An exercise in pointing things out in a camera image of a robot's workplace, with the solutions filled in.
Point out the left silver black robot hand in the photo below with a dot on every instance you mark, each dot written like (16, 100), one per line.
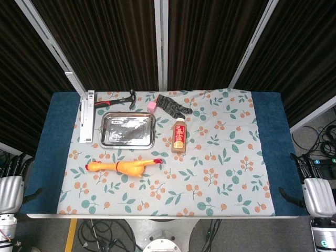
(10, 193)

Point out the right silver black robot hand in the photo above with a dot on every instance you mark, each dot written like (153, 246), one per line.
(319, 197)

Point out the yellow rubber chicken toy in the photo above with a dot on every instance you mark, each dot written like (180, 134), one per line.
(128, 167)

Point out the grey round robot base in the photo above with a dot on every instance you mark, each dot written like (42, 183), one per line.
(160, 242)

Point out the rectangular stainless steel tray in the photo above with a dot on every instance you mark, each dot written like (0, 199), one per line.
(127, 130)

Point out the black floor power strip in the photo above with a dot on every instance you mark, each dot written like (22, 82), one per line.
(325, 161)

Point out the white partition base bar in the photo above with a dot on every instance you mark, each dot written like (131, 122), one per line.
(8, 148)
(313, 113)

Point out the blue table mat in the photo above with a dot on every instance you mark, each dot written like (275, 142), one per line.
(50, 147)

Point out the long white plastic device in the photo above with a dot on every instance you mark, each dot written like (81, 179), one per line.
(86, 123)

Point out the dark pleated curtain panel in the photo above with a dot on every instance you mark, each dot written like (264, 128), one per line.
(105, 42)
(302, 52)
(23, 86)
(210, 39)

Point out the floral patterned tablecloth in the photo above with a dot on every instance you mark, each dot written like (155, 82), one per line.
(210, 147)

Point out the brown drink bottle white cap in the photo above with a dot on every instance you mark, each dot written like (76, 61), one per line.
(179, 136)

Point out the pink foam cube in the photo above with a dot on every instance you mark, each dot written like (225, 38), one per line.
(151, 107)

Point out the black patterned work glove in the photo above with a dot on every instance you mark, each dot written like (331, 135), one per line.
(170, 105)

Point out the white perforated rail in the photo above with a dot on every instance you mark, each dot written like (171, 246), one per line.
(74, 82)

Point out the white partition post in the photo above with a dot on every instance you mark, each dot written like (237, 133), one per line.
(252, 44)
(161, 44)
(47, 36)

